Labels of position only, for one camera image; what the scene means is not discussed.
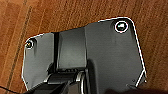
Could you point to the dark robot base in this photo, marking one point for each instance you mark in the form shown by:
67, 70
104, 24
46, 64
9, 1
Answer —
110, 53

